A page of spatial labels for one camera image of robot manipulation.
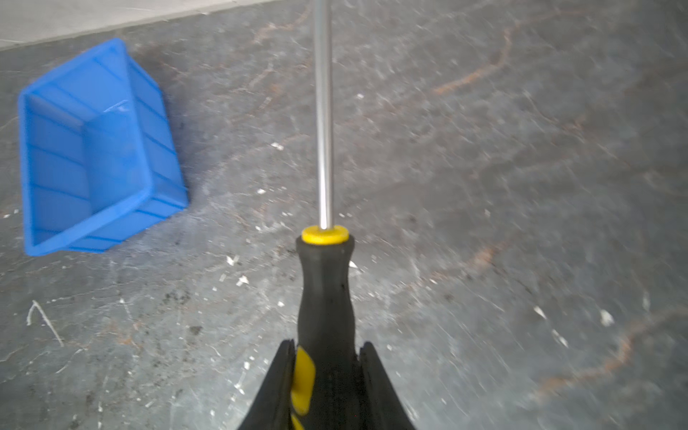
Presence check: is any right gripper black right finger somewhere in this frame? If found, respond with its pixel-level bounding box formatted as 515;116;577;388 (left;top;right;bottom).
358;341;416;430

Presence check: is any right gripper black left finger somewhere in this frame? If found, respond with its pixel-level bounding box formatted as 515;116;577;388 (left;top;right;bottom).
238;340;296;430

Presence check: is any black and yellow screwdriver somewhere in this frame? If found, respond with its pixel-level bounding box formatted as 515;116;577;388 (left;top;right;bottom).
290;1;360;429

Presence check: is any blue plastic bin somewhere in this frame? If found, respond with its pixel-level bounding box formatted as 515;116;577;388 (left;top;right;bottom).
18;39;189;256

